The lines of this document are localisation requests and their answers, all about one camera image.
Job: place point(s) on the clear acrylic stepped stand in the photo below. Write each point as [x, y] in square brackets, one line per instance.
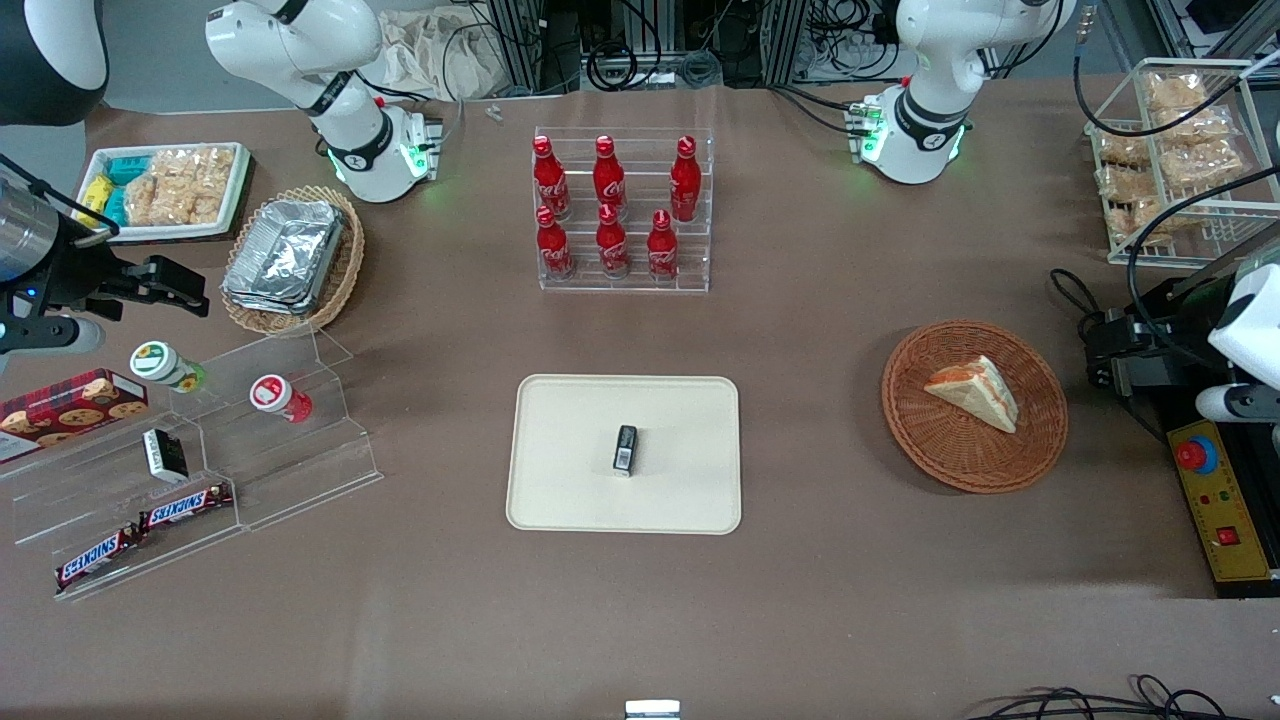
[300, 470]

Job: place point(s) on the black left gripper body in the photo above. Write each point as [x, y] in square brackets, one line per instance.
[1172, 331]

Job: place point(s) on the small black white box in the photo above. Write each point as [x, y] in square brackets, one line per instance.
[164, 455]

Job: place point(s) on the Snickers chocolate bar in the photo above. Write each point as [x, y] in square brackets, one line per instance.
[185, 506]
[95, 558]

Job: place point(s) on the white rectangular snack tray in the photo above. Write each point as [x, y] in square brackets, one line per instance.
[232, 200]

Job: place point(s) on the clear fried snack bag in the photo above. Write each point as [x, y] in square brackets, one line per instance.
[1195, 126]
[1200, 162]
[1140, 222]
[1175, 92]
[1122, 148]
[1125, 184]

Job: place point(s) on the clear acrylic bottle rack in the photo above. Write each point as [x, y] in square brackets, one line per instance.
[640, 285]

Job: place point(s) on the red lidded yogurt cup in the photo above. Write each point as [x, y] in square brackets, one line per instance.
[275, 396]

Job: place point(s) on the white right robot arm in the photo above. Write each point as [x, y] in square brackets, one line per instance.
[368, 150]

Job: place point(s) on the red cookie box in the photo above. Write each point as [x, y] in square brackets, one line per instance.
[70, 408]

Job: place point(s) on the silver foil tray stack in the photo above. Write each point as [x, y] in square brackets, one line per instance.
[285, 255]

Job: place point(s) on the black countertop appliance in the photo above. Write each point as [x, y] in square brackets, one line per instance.
[1195, 300]

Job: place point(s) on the green lidded yogurt cup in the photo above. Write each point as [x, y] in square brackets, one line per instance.
[160, 364]

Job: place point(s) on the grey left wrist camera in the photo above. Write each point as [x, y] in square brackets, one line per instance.
[1230, 403]

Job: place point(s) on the teal snack packet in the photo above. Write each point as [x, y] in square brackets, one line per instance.
[127, 167]
[115, 208]

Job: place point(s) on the tan oval wicker basket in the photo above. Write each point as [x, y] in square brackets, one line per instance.
[345, 270]

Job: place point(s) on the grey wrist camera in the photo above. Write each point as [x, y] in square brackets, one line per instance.
[1230, 403]
[50, 335]

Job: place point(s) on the brown round wicker basket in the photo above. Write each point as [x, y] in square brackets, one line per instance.
[945, 450]

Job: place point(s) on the cream rectangular tray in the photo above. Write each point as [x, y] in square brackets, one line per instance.
[570, 460]

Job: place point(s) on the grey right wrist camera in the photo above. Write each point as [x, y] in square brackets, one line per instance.
[50, 335]

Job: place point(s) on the rice cracker bag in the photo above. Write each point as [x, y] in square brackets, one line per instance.
[205, 170]
[150, 198]

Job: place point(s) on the beige crumpled cloth bag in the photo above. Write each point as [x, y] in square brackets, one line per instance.
[440, 55]

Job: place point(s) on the triangular sandwich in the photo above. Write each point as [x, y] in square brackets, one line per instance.
[978, 392]

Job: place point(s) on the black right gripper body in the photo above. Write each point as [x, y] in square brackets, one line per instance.
[72, 268]

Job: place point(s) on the red cola bottle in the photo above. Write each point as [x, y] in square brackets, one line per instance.
[548, 180]
[611, 245]
[608, 178]
[553, 248]
[662, 250]
[685, 180]

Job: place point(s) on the yellow snack packet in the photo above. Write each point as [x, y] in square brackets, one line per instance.
[95, 190]

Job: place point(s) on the white black edge device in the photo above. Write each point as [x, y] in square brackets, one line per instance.
[652, 710]

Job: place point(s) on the black grey box device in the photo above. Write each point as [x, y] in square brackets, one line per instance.
[1145, 378]

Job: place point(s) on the yellow emergency stop control box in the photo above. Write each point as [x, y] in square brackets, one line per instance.
[1235, 530]

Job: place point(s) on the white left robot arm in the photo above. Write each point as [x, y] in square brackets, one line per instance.
[930, 120]

